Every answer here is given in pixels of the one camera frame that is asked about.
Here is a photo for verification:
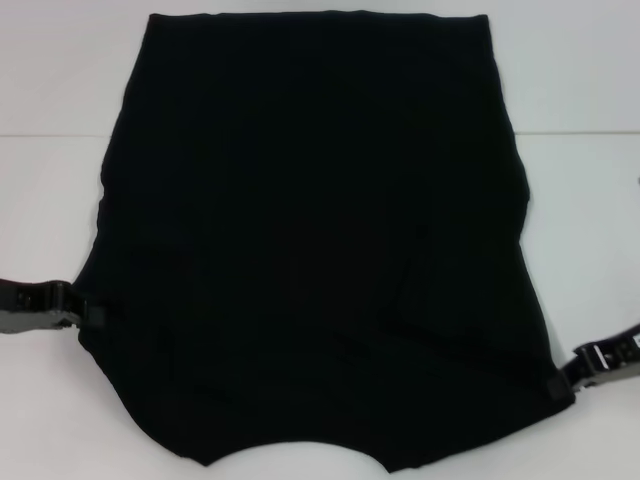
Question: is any black t-shirt with white print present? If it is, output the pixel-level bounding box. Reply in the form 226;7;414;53
74;12;577;447

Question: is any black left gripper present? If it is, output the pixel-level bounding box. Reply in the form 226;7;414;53
0;276;105;338

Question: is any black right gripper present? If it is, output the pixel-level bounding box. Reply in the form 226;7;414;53
541;324;640;402

